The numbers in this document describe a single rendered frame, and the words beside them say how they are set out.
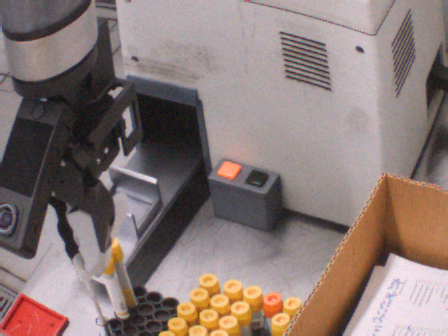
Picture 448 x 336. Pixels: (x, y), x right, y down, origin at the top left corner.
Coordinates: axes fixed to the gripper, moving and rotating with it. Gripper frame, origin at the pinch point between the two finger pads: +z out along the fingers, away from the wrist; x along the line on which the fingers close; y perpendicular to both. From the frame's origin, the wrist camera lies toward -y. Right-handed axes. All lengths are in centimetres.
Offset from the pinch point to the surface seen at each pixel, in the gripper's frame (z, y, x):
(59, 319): 17.5, 3.4, 10.4
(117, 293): 11.4, 6.3, 2.9
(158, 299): 16.3, 10.6, 1.8
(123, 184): 12.4, 19.6, 9.9
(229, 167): 12.4, 25.2, 1.6
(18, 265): 105, 61, 85
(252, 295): 6.4, 7.7, -10.3
